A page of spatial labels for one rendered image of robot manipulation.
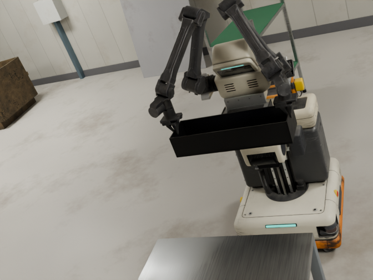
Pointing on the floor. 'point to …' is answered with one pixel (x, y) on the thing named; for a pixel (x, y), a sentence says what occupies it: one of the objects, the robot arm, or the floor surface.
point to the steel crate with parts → (14, 91)
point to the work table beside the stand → (235, 258)
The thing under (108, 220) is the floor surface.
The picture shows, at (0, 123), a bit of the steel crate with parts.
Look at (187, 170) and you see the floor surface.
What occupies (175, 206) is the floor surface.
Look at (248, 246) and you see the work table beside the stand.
